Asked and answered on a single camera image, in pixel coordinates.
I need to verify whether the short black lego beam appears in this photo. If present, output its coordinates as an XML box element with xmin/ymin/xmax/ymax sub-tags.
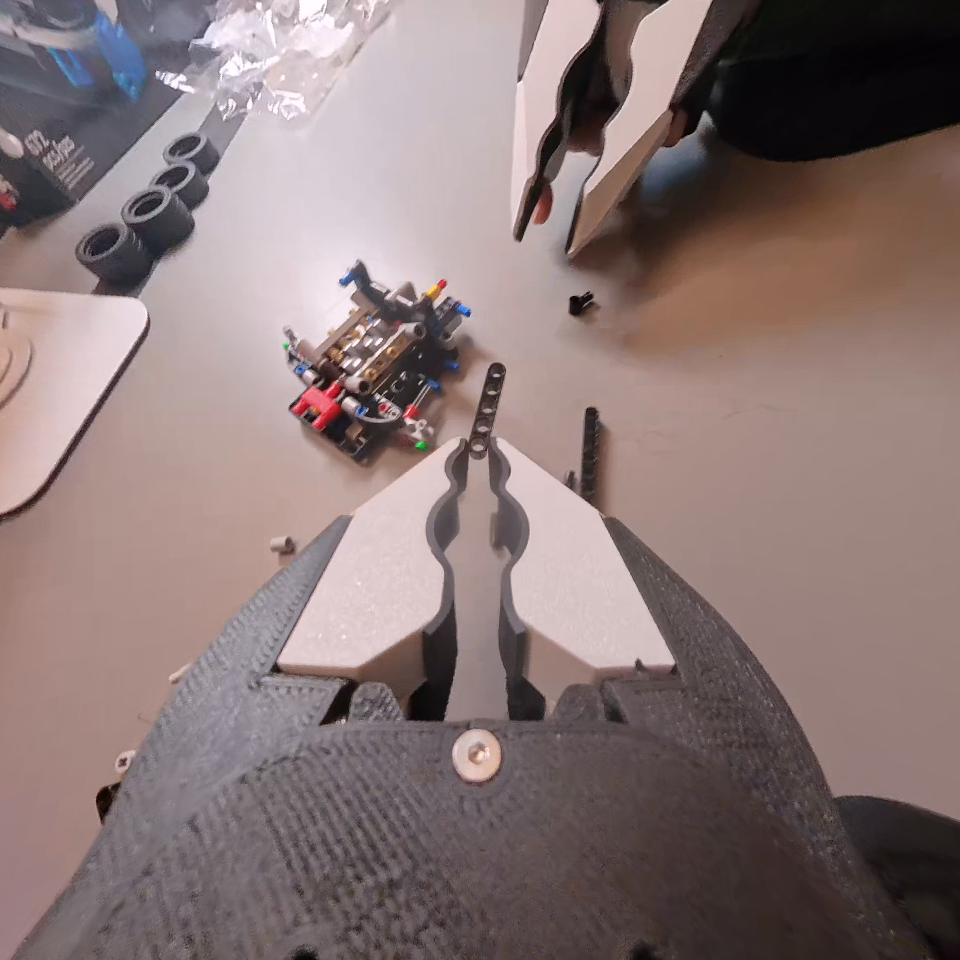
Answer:
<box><xmin>466</xmin><ymin>362</ymin><xmax>508</xmax><ymax>460</ymax></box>

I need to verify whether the person's right forearm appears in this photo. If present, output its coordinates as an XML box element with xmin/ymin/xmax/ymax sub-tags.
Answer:
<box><xmin>697</xmin><ymin>0</ymin><xmax>960</xmax><ymax>162</ymax></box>

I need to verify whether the white rounded stand base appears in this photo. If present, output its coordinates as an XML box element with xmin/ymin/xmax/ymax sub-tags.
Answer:
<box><xmin>0</xmin><ymin>288</ymin><xmax>151</xmax><ymax>520</ymax></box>

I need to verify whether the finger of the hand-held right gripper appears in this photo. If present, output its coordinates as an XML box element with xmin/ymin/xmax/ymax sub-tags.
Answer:
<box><xmin>566</xmin><ymin>0</ymin><xmax>714</xmax><ymax>258</ymax></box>
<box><xmin>513</xmin><ymin>0</ymin><xmax>601</xmax><ymax>243</ymax></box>

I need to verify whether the multicolour lego chassis assembly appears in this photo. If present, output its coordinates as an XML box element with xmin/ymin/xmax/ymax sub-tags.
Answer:
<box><xmin>281</xmin><ymin>258</ymin><xmax>475</xmax><ymax>468</ymax></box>

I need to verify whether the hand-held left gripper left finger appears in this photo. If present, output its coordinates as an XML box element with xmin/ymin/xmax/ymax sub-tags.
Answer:
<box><xmin>274</xmin><ymin>437</ymin><xmax>471</xmax><ymax>715</ymax></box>

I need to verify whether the black lego box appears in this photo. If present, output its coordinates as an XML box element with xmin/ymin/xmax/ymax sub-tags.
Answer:
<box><xmin>0</xmin><ymin>0</ymin><xmax>252</xmax><ymax>235</ymax></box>

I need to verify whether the long black lego beam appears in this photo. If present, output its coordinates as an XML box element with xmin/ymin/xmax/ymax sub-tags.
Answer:
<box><xmin>576</xmin><ymin>406</ymin><xmax>606</xmax><ymax>519</ymax></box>

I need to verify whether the black dimpled cushion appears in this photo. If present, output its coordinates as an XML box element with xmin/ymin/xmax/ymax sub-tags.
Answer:
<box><xmin>834</xmin><ymin>795</ymin><xmax>960</xmax><ymax>960</ymax></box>

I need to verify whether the clear crumpled plastic bag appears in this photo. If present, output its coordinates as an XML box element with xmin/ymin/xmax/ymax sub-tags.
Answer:
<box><xmin>153</xmin><ymin>0</ymin><xmax>395</xmax><ymax>125</ymax></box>

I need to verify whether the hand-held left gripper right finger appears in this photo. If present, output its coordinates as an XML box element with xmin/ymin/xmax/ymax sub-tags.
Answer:
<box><xmin>487</xmin><ymin>436</ymin><xmax>678</xmax><ymax>706</ymax></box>

